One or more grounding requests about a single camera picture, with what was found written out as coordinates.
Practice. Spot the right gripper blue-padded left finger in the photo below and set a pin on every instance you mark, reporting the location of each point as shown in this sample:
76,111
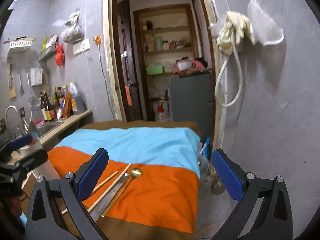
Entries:
88,174

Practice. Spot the clear hanging plastic bag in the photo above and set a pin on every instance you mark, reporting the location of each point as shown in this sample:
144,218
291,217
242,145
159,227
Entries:
73,32

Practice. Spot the cream rubber gloves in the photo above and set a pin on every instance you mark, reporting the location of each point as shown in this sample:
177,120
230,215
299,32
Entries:
235,27

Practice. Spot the chrome faucet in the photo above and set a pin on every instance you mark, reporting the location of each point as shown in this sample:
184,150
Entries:
13,121

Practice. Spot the grey wall shelf rack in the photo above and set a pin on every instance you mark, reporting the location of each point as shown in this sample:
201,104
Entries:
48,52

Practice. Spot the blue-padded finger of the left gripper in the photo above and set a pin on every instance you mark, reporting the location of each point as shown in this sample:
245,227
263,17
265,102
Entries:
21,142

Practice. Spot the white paper box on wall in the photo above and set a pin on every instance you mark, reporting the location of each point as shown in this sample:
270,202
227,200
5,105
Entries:
36,76

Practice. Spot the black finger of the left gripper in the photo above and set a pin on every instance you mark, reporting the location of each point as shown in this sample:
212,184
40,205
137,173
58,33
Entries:
34,160

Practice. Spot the red spray bottle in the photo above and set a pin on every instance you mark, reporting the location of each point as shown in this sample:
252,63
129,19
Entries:
160,112

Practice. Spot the orange plug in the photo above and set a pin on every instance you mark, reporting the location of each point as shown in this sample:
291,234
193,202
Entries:
97,39

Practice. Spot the cooking oil jug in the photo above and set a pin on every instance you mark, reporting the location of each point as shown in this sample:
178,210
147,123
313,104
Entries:
77,102

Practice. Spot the grey cabinet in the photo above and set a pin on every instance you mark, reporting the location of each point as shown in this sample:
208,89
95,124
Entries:
191,99

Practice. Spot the steel table knife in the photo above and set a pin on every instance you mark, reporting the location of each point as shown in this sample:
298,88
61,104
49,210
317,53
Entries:
97,212

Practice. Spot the wooden shelf unit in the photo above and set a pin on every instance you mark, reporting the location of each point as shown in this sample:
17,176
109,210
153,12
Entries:
164,34

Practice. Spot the wall power socket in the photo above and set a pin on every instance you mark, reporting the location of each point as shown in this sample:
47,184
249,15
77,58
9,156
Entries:
81,46

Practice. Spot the red plastic bag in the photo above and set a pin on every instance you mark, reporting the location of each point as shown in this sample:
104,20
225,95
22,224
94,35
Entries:
60,55

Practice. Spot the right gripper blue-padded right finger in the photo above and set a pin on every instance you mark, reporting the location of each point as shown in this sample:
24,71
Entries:
230,173

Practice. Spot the white mesh bag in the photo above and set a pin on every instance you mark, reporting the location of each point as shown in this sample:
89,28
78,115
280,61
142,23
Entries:
265,29

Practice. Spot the green box on shelf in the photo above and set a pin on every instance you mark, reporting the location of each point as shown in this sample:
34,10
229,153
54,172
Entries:
154,69

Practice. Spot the white wall basket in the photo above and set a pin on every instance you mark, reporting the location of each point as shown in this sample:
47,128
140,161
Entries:
19,44

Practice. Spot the gold spoon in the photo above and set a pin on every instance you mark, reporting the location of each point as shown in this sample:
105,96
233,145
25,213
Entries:
134,173

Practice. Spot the striped blue orange brown cloth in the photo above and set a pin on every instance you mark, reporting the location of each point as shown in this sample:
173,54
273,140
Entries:
162,203

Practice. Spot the dark sauce bottle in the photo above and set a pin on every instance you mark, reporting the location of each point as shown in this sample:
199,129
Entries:
49,109

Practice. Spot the brown snack packet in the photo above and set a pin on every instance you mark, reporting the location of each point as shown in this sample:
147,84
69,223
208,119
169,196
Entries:
66,111

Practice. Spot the white bowl on cabinet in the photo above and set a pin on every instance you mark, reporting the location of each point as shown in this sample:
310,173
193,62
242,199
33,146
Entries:
184,65

